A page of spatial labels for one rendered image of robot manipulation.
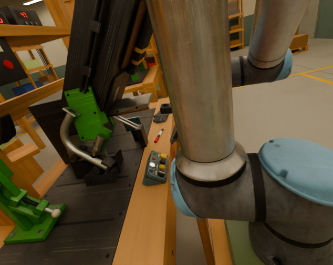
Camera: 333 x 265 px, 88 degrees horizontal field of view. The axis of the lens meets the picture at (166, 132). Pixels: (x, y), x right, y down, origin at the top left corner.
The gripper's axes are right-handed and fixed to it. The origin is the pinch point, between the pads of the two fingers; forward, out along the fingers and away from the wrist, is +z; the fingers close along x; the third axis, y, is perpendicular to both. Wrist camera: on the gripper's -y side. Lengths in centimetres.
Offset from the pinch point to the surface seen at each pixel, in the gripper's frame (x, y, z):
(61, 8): 80, -90, -19
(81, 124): 1.8, -36.0, 8.3
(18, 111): 15, -71, 24
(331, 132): 121, 190, -10
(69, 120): -0.6, -40.0, 6.9
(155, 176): -12.6, -2.1, 9.0
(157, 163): -5.2, -2.0, 8.9
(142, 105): 13.7, -16.0, -3.9
